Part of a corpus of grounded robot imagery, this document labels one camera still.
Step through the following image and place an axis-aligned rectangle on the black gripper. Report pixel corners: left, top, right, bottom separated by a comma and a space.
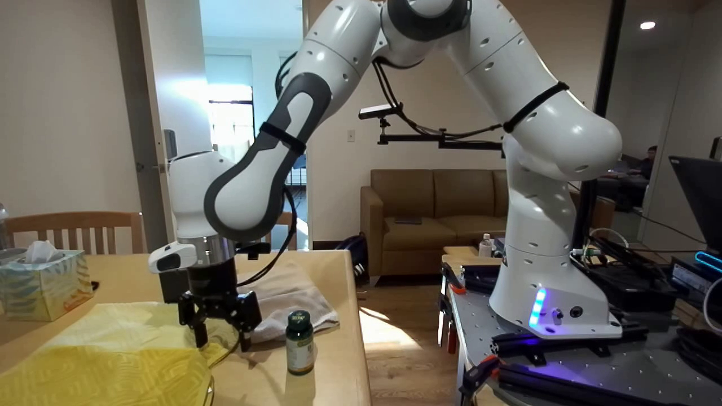
177, 256, 264, 353

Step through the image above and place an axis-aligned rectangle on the yellow patterned towel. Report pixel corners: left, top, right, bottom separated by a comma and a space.
0, 299, 221, 406

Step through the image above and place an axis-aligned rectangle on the beige plain cloth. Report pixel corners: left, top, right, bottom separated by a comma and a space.
247, 268, 340, 347

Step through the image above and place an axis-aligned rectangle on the small green pill bottle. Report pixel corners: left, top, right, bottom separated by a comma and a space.
284, 310, 318, 376

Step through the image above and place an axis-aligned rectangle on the black bag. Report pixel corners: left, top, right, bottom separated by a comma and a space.
336, 232, 373, 287

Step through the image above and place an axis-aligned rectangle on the wooden slat-back chair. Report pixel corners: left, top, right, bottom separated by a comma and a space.
2, 208, 149, 260

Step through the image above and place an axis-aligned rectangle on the patterned tissue box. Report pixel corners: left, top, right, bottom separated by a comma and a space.
0, 240, 96, 326

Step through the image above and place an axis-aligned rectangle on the brown leather sofa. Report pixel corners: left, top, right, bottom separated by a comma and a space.
360, 167, 619, 283

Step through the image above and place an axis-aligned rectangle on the low wooden coffee table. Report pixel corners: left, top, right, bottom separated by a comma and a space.
441, 244, 509, 288

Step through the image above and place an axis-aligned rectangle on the long black clamp bar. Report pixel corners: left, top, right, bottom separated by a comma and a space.
495, 361, 683, 406

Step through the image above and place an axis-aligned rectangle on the black electronics box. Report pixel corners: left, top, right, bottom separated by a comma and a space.
569, 237, 681, 317

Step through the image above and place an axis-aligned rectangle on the black vertical pole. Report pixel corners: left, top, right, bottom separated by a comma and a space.
574, 0, 628, 253

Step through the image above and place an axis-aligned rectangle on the blue lit black device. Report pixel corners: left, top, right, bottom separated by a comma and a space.
690, 249, 722, 278

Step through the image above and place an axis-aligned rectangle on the dark laptop screen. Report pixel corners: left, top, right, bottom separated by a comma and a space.
665, 152, 722, 257

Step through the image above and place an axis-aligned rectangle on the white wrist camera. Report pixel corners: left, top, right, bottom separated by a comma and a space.
148, 240, 201, 276

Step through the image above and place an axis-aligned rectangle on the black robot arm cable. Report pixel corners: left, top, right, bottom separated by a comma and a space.
238, 56, 509, 291

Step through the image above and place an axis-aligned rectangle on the stereo camera on mount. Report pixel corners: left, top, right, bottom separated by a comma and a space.
357, 101, 400, 125

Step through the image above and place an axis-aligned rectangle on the orange handled bar clamp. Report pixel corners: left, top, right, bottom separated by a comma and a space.
459, 353, 505, 402

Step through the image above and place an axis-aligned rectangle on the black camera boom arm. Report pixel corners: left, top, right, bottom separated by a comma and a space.
375, 119, 504, 153

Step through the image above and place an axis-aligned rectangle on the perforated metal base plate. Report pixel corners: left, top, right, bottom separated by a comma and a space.
448, 287, 722, 406

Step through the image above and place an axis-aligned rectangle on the white cable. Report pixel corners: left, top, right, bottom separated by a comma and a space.
699, 276, 722, 335

